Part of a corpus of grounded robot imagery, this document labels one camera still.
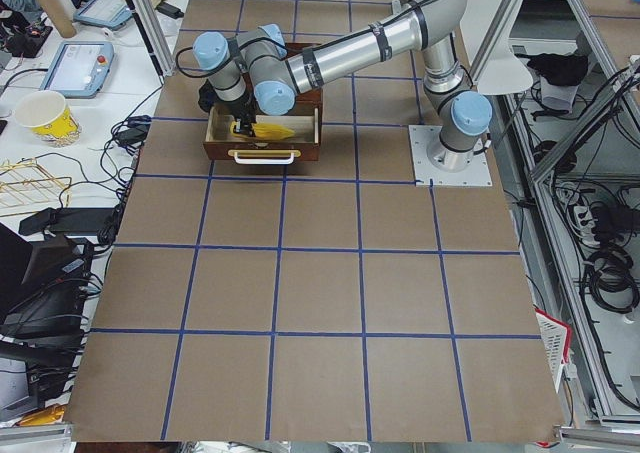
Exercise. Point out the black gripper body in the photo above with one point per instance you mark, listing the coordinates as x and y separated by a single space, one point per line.
240 108

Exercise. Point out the yellow corn cob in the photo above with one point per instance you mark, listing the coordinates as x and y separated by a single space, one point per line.
268 131

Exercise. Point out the wooden drawer with white handle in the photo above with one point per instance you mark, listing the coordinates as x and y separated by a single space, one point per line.
305 120

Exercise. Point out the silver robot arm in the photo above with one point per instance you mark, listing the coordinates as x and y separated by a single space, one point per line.
426 26

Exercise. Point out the dark wooden drawer cabinet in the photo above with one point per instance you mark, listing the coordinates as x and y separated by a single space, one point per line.
277 78

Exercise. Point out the black power adapter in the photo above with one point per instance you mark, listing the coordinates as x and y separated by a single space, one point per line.
169 10

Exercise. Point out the near blue teach pendant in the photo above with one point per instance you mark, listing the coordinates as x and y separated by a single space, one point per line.
79 69

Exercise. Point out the blue teach pendant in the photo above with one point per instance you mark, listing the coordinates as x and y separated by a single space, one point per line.
79 69
112 14

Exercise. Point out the far blue teach pendant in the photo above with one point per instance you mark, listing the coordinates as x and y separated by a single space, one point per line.
112 14

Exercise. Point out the yellow popcorn bucket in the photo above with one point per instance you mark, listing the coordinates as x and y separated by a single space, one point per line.
47 114

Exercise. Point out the cardboard tube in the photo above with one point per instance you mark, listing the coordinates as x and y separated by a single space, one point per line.
61 14

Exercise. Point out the black electronics box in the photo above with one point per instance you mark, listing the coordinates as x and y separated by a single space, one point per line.
27 268

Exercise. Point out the white chair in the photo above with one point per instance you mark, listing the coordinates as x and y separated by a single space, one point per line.
485 27

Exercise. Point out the red white basket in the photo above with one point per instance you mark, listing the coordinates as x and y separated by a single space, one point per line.
556 337

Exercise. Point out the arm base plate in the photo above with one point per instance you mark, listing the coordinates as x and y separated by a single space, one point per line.
433 165

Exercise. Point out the aluminium frame post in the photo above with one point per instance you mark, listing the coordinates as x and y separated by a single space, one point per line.
152 35

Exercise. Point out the gold wire basket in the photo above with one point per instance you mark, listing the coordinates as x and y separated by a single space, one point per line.
27 185

